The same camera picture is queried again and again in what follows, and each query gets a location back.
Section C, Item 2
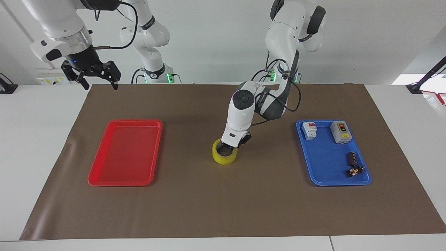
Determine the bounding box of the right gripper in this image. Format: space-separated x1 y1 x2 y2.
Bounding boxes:
61 45 122 91

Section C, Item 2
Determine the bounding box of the yellow tape roll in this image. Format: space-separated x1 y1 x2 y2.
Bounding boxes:
212 138 239 165

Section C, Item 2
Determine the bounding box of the white power strip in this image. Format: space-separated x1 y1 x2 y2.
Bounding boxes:
36 69 71 85

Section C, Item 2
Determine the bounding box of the white circuit breaker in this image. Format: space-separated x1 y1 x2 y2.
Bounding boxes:
302 122 318 140

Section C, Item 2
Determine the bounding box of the blue plastic tray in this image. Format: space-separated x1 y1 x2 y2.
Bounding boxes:
296 119 372 186

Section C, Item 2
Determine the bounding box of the red plastic tray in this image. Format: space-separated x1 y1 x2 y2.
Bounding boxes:
87 119 163 187

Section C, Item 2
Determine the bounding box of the black stand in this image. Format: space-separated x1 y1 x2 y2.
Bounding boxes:
406 56 446 94
0 73 19 95

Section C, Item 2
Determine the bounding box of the black and yellow component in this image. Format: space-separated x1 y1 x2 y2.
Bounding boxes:
346 165 365 178

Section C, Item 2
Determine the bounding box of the black cable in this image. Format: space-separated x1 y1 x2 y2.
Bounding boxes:
249 59 302 128
93 0 139 50

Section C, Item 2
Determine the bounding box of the grey switch box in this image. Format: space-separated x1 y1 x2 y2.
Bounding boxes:
330 121 351 144

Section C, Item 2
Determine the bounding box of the red cable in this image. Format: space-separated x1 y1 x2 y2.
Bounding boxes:
421 91 446 106

